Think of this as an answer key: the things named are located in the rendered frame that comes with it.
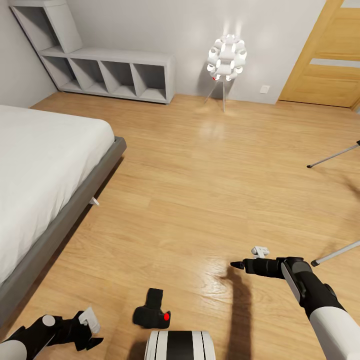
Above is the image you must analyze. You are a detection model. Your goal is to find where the camera tripod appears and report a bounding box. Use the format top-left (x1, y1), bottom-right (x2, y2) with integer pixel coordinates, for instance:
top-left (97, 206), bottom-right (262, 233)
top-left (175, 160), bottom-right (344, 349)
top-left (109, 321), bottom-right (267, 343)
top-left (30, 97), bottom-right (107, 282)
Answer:
top-left (311, 140), bottom-right (360, 267)

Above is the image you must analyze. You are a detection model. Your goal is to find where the digital camera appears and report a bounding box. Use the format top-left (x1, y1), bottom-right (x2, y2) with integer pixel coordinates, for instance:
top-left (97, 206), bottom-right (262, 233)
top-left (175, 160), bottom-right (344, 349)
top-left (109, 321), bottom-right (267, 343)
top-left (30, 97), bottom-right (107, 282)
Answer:
top-left (133, 288), bottom-right (171, 329)

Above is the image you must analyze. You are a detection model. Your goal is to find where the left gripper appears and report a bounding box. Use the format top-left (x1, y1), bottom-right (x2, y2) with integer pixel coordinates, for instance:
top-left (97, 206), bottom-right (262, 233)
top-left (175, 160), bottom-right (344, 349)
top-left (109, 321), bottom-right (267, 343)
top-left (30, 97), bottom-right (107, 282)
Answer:
top-left (63, 310), bottom-right (104, 351)

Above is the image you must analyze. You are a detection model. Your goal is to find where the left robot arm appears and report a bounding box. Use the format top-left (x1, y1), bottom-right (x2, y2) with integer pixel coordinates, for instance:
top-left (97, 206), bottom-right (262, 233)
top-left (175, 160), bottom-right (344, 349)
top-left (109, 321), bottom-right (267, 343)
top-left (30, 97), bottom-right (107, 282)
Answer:
top-left (0, 306), bottom-right (104, 360)

